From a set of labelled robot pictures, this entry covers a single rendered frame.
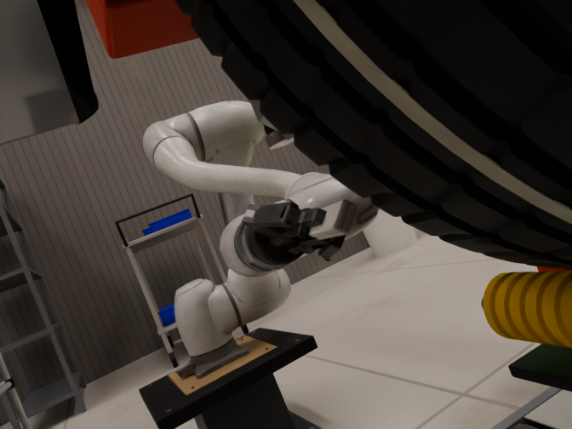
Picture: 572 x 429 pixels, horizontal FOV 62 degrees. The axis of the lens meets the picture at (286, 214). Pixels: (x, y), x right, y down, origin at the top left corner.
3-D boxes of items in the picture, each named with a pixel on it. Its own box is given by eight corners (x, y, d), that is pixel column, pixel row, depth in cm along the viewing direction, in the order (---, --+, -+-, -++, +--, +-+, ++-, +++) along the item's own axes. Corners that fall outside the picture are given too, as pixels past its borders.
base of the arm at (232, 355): (175, 374, 159) (168, 359, 159) (234, 345, 168) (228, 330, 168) (186, 386, 142) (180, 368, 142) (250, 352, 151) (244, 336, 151)
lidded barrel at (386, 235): (403, 240, 482) (379, 183, 483) (433, 236, 433) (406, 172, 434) (361, 260, 466) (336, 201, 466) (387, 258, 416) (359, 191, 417)
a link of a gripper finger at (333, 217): (323, 212, 50) (317, 208, 50) (351, 201, 44) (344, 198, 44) (313, 237, 50) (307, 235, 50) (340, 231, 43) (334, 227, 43)
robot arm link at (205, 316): (185, 351, 161) (162, 291, 160) (234, 328, 167) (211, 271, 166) (191, 361, 145) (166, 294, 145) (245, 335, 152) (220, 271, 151)
